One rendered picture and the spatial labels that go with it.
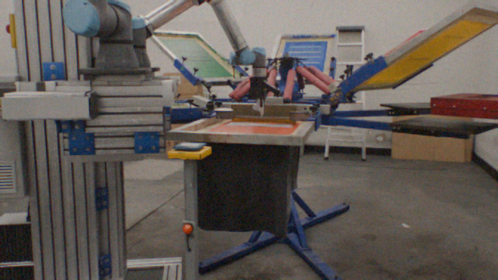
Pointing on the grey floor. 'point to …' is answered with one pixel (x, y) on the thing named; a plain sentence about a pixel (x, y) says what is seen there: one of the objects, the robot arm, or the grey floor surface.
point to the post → (190, 156)
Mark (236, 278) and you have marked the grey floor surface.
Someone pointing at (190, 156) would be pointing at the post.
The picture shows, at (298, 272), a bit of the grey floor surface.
